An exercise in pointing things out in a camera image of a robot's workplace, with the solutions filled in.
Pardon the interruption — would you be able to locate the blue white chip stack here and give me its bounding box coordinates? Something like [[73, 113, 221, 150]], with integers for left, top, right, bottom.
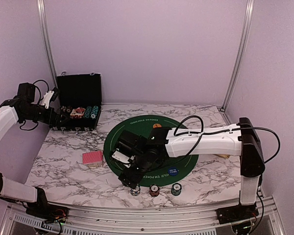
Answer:
[[130, 186, 141, 196]]

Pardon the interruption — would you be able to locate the blue small blind button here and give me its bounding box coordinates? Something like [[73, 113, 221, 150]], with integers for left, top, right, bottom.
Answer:
[[167, 167, 179, 176]]

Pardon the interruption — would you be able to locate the orange big blind button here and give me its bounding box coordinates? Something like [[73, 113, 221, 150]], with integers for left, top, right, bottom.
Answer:
[[153, 123, 162, 128]]

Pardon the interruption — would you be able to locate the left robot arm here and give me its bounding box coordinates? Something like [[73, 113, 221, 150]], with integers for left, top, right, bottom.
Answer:
[[0, 98, 70, 218]]

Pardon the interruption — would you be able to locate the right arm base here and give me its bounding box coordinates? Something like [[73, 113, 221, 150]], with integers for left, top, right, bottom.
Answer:
[[216, 193, 259, 224]]

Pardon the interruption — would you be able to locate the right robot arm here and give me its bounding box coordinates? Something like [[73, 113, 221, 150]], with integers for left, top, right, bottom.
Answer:
[[48, 105, 265, 219]]

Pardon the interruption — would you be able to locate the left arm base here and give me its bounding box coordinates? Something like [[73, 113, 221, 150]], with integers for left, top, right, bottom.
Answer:
[[26, 187, 69, 223]]

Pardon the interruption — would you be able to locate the blue tan chip row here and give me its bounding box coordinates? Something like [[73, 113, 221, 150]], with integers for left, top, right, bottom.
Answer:
[[59, 106, 67, 113]]

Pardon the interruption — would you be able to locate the brown 100 chip stack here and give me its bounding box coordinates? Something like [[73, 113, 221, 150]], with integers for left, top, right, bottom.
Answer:
[[66, 106, 73, 114]]

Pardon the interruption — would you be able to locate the boxed playing card deck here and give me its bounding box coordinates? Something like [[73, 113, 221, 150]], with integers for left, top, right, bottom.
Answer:
[[70, 108, 84, 119]]

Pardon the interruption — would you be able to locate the black poker chip case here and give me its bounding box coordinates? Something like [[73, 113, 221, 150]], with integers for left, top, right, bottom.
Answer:
[[51, 73, 102, 131]]

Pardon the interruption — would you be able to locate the dark green chip row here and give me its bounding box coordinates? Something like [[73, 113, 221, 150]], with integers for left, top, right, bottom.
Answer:
[[83, 106, 93, 118]]

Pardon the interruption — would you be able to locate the teal 50 chip row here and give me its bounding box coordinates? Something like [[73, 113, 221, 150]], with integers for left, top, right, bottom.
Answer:
[[90, 106, 99, 119]]

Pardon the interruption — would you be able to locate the red back card deck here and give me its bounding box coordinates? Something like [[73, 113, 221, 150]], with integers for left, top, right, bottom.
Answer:
[[82, 150, 103, 167]]

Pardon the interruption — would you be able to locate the round green poker mat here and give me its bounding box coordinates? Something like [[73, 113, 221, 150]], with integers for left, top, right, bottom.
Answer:
[[103, 115, 198, 187]]

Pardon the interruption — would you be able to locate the teal chip stack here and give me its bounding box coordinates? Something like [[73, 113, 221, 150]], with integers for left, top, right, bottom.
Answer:
[[171, 183, 182, 196]]

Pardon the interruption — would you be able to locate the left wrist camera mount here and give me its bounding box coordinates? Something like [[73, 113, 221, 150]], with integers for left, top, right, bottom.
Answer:
[[39, 87, 59, 109]]

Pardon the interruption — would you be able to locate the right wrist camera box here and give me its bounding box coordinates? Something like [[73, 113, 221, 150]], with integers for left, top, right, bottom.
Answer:
[[111, 130, 147, 168]]

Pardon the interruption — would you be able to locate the aluminium front rail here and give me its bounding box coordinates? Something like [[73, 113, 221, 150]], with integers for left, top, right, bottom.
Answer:
[[0, 196, 286, 235]]

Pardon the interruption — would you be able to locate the left aluminium frame post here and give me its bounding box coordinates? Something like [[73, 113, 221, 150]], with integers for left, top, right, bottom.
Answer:
[[37, 0, 57, 87]]

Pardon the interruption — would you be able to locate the aluminium frame post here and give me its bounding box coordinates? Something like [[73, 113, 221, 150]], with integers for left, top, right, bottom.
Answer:
[[37, 0, 57, 87], [220, 0, 255, 112]]

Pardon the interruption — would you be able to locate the right aluminium frame post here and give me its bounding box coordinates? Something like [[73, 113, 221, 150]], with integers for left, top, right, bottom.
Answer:
[[220, 0, 255, 112]]

